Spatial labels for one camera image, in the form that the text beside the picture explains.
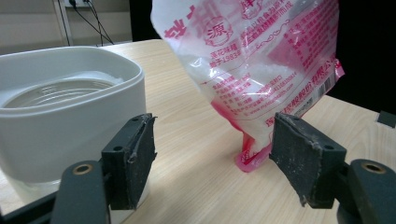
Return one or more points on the white power socket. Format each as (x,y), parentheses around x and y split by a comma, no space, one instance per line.
(81,2)

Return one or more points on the pink printed plastic bag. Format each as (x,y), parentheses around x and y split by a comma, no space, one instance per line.
(249,62)

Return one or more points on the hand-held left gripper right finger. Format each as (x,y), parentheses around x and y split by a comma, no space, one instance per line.
(305,161)

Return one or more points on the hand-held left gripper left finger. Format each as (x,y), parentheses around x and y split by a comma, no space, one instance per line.
(130,161)

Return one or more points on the dark grey table bracket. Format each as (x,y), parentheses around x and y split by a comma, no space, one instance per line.
(387,118)

